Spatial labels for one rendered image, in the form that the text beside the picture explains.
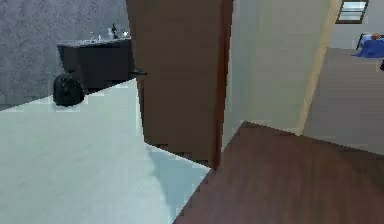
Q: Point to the brown wooden room door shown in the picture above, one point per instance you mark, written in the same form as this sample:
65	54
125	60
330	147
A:
180	73

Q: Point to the dark brown cabinet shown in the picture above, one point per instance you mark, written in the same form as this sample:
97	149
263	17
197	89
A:
96	61

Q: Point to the dark bottle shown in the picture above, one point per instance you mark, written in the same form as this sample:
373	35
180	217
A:
114	30

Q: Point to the clear glass bottle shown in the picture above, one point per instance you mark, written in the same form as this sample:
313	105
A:
109	34

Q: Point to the black garbage bag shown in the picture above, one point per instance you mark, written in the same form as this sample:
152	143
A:
68	90

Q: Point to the clear drinking glass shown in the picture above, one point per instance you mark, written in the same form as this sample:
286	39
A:
91	36

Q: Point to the bed with blue blanket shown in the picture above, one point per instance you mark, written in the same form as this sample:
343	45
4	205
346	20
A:
370	46

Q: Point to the window with brown frame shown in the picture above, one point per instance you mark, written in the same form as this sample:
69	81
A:
352	10

